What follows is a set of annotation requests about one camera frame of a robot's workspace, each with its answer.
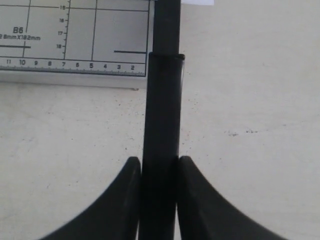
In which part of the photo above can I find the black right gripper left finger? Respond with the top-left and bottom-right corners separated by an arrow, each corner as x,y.
43,157 -> 141,240

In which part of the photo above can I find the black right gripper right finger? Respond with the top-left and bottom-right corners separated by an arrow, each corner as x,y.
177,156 -> 282,240

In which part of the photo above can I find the grey metal paper cutter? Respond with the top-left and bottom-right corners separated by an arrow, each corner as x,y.
0,0 -> 185,240

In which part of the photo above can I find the white paper sheet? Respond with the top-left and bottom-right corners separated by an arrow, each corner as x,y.
181,0 -> 215,6

